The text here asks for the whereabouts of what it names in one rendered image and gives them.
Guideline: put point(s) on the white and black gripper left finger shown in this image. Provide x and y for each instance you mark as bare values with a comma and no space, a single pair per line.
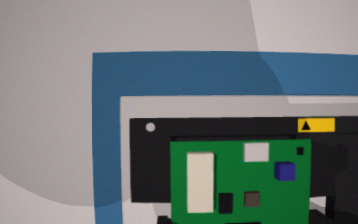
163,220

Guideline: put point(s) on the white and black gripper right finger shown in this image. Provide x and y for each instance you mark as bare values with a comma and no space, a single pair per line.
316,217

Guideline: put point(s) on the green circuit board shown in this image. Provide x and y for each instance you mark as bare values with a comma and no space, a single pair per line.
240,182

